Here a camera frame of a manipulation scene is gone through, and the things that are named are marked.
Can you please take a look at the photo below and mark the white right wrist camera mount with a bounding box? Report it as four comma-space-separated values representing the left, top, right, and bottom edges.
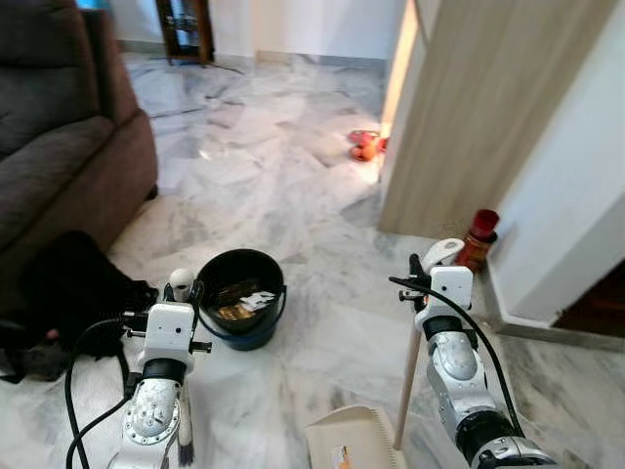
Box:
417, 265, 476, 324

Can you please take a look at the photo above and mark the light wood panel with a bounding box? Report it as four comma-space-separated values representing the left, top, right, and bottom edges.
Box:
378, 0, 619, 241

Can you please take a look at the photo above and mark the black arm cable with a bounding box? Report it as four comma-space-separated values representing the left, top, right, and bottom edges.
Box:
388, 276, 524, 437
62, 317, 148, 469

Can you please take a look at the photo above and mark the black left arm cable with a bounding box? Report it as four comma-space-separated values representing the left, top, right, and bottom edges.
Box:
62, 317, 148, 469

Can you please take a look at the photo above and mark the brown fabric sofa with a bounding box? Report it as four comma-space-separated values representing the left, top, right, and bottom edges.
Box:
0, 0, 160, 316

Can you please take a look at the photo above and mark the red spray can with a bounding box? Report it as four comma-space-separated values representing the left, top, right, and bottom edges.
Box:
454, 208, 501, 274

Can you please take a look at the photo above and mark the cream dustpan with long handle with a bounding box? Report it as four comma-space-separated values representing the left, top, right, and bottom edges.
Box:
305, 236, 467, 469

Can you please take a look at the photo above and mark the red plastic item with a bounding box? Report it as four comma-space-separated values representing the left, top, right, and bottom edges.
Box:
348, 128, 390, 163

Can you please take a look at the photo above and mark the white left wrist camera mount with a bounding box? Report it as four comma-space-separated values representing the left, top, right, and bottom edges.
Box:
144, 302, 202, 364

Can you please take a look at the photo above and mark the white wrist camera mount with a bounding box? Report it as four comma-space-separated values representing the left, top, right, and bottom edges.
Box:
144, 302, 202, 364
417, 265, 476, 324

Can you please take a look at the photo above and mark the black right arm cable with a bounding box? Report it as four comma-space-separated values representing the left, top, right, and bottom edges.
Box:
388, 276, 524, 437

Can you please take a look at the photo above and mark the black bucket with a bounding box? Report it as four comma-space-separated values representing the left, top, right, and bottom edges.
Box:
194, 248, 290, 352

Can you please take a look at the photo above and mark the black bag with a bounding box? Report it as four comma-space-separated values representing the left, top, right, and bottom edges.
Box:
0, 232, 158, 384

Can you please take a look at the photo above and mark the small dark wood cabinet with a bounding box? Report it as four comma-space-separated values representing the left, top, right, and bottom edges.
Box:
155, 0, 215, 65

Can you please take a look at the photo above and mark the white paper scrap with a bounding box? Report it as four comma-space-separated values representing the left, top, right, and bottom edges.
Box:
238, 290, 275, 313

